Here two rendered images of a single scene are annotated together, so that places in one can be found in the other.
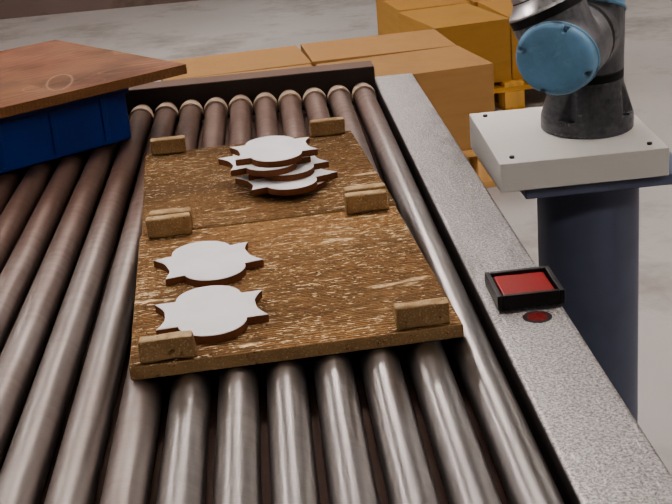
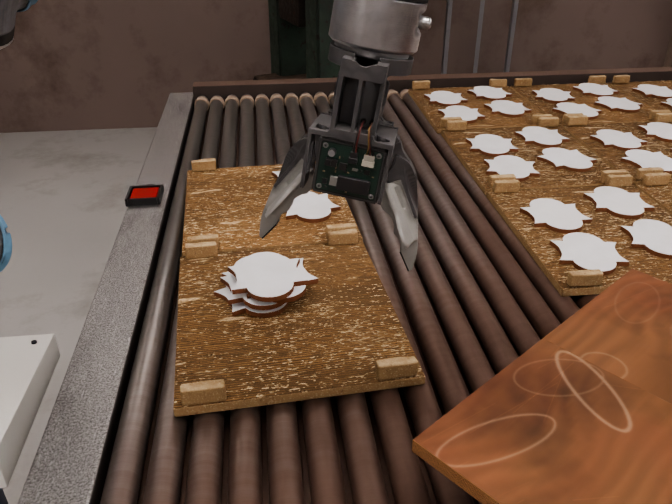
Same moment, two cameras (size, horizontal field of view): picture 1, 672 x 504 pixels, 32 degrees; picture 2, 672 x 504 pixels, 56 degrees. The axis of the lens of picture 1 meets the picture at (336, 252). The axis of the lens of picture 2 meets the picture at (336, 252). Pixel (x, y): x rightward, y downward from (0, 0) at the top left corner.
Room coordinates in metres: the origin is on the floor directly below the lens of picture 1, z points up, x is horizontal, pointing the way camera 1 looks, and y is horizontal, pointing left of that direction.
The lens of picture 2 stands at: (2.60, 0.12, 1.54)
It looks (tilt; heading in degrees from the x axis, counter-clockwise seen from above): 30 degrees down; 176
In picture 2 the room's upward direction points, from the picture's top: straight up
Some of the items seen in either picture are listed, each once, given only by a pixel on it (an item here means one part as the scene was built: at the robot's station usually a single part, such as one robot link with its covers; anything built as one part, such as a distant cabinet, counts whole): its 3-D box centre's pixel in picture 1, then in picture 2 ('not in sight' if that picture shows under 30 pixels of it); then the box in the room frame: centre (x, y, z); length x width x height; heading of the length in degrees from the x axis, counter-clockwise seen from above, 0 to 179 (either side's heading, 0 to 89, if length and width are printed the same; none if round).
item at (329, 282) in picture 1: (282, 280); (266, 203); (1.32, 0.07, 0.93); 0.41 x 0.35 x 0.02; 6
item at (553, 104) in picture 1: (587, 95); not in sight; (1.90, -0.43, 0.97); 0.15 x 0.15 x 0.10
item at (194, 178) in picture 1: (258, 181); (285, 311); (1.74, 0.11, 0.93); 0.41 x 0.35 x 0.02; 6
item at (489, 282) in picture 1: (523, 287); (144, 195); (1.24, -0.21, 0.92); 0.08 x 0.08 x 0.02; 2
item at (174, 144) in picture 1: (168, 145); (396, 368); (1.91, 0.26, 0.95); 0.06 x 0.02 x 0.03; 96
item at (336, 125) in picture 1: (327, 126); (203, 392); (1.94, 0.00, 0.95); 0.06 x 0.02 x 0.03; 96
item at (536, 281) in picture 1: (523, 288); (144, 195); (1.24, -0.21, 0.92); 0.06 x 0.06 x 0.01; 2
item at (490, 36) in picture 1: (474, 44); not in sight; (6.14, -0.81, 0.22); 1.27 x 0.91 x 0.44; 4
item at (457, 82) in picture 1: (319, 121); not in sight; (4.75, 0.02, 0.24); 1.37 x 0.99 x 0.48; 93
